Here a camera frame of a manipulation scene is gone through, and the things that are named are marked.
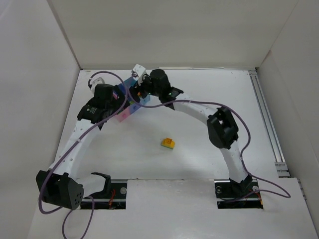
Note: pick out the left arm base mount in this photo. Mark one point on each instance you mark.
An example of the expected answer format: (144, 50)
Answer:
(103, 193)

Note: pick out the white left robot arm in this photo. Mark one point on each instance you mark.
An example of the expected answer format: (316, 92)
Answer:
(60, 185)

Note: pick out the light blue drawer bin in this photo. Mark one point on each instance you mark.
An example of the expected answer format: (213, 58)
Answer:
(132, 82)

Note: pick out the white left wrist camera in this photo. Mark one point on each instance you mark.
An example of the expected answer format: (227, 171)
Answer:
(93, 82)

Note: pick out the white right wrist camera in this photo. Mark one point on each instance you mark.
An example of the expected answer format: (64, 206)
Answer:
(138, 73)

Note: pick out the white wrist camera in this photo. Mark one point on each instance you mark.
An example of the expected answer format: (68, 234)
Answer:
(93, 82)
(138, 73)

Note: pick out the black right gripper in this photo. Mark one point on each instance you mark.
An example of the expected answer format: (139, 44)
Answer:
(137, 90)

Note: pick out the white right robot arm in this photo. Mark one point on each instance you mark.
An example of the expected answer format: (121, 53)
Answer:
(221, 125)

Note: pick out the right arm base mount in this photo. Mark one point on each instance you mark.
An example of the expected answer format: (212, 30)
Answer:
(233, 195)

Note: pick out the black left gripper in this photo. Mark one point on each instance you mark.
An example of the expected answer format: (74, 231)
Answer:
(116, 100)

